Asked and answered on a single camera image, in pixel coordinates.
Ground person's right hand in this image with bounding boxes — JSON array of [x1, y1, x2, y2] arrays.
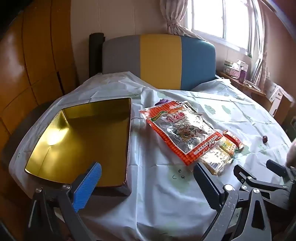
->
[[286, 138, 296, 168]]

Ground yellow green cracker packet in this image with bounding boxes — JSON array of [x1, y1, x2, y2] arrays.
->
[[199, 136, 238, 175]]

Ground white green-cloud tablecloth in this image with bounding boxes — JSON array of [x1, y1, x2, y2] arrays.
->
[[9, 71, 293, 241]]

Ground pink floral tissue box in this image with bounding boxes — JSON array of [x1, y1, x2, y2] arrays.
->
[[223, 67, 242, 77]]

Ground small red snack packet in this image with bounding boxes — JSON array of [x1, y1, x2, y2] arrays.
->
[[222, 130, 245, 149]]

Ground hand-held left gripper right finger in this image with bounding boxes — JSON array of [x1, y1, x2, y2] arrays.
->
[[193, 163, 272, 241]]

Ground brown wooden cabinet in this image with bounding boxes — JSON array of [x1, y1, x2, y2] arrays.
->
[[273, 93, 296, 126]]

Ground purple snack packet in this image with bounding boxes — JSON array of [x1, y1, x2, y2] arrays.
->
[[155, 98, 173, 106]]

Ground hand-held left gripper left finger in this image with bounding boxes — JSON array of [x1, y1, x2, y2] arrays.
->
[[25, 162, 102, 241]]

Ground white carton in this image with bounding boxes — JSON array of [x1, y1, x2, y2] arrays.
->
[[265, 79, 295, 116]]

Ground tied floral curtain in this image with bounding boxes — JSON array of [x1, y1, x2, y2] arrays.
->
[[159, 0, 208, 42]]

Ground gold tin box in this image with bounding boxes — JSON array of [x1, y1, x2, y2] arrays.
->
[[24, 97, 133, 197]]

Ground window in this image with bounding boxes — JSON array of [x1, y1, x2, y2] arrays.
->
[[185, 0, 259, 54]]

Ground large red silver snack bag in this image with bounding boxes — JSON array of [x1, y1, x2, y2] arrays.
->
[[139, 101, 223, 166]]

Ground white small box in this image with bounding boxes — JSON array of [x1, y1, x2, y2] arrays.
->
[[236, 60, 249, 72]]

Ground grey yellow blue headboard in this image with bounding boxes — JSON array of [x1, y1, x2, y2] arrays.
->
[[102, 34, 216, 91]]

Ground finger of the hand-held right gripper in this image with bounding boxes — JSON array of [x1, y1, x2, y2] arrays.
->
[[233, 164, 289, 200], [266, 159, 289, 178]]

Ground wooden bedside table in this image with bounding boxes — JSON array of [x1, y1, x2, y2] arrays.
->
[[217, 71, 266, 96]]

